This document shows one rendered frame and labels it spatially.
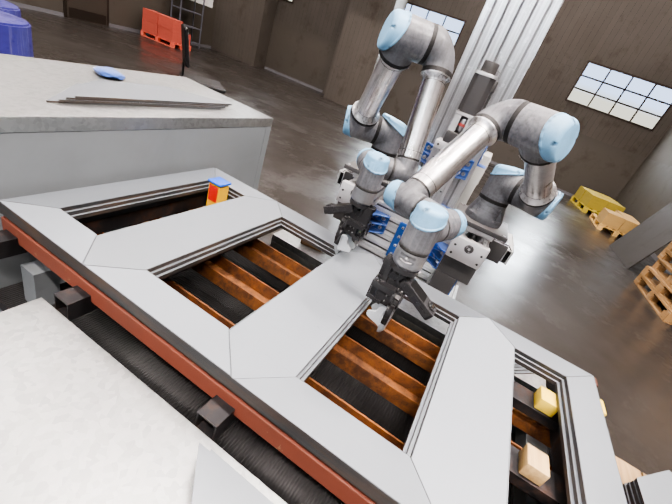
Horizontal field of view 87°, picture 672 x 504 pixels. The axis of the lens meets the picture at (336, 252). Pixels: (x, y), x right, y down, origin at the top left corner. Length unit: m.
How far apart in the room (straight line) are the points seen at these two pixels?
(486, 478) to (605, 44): 12.04
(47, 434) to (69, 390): 0.08
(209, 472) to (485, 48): 1.60
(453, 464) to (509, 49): 1.41
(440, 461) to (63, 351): 0.78
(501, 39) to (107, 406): 1.66
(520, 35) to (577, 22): 10.78
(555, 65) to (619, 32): 1.42
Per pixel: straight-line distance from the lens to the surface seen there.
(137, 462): 0.77
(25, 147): 1.24
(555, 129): 1.08
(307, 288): 1.00
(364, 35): 12.16
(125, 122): 1.35
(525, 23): 1.70
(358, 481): 0.72
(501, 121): 1.11
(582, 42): 12.41
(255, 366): 0.77
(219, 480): 0.71
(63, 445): 0.80
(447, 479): 0.79
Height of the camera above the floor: 1.43
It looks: 28 degrees down
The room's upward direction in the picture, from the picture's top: 21 degrees clockwise
